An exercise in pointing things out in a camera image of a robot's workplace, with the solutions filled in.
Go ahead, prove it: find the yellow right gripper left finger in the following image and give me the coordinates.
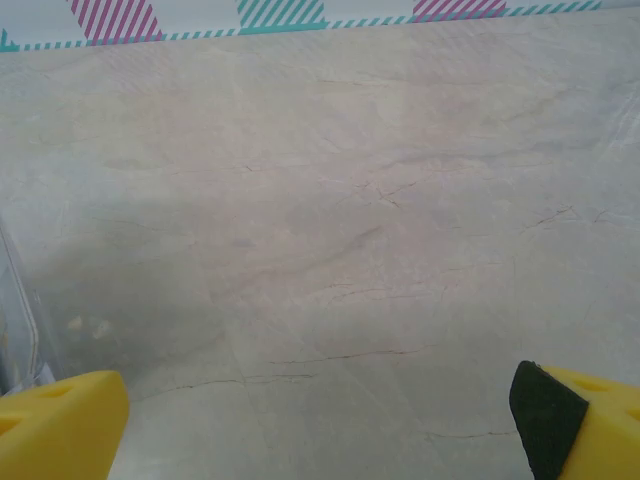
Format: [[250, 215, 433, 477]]
[[0, 369, 130, 480]]

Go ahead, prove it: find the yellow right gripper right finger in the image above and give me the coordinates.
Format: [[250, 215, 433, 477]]
[[508, 359, 640, 480]]

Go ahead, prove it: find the clear acrylic card box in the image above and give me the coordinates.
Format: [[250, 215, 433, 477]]
[[0, 214, 66, 396]]

